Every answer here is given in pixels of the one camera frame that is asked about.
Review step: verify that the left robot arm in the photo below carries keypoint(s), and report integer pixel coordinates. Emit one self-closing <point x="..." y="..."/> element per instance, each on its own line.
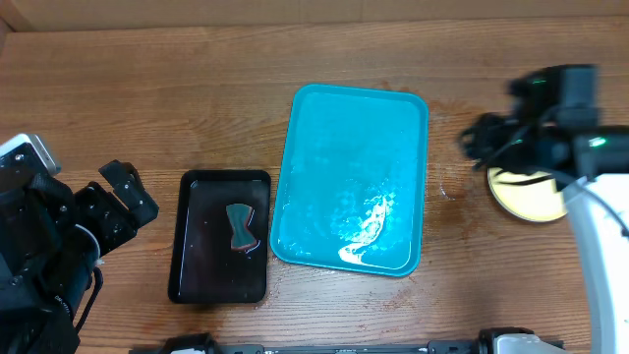
<point x="52" y="240"/>

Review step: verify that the green orange scrub sponge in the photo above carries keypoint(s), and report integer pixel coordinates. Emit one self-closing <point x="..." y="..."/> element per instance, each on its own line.
<point x="240" y="217"/>

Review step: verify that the teal plastic tray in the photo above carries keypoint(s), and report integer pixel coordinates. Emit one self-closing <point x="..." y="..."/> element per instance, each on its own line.
<point x="351" y="187"/>

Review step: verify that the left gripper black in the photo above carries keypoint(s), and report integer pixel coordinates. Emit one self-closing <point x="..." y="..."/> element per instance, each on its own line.
<point x="95" y="204"/>

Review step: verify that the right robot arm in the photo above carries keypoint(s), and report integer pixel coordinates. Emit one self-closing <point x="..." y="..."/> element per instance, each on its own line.
<point x="553" y="133"/>

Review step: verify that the black plastic tray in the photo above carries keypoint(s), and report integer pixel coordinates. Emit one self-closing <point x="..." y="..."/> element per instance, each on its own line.
<point x="204" y="269"/>

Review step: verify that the yellow-green plate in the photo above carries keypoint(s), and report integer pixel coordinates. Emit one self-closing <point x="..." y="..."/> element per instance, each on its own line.
<point x="532" y="198"/>

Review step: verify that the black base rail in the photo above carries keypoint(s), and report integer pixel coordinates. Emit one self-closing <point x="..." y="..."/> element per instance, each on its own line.
<point x="489" y="341"/>

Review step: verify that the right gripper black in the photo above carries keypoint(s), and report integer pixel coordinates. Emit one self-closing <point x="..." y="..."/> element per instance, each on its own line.
<point x="488" y="132"/>

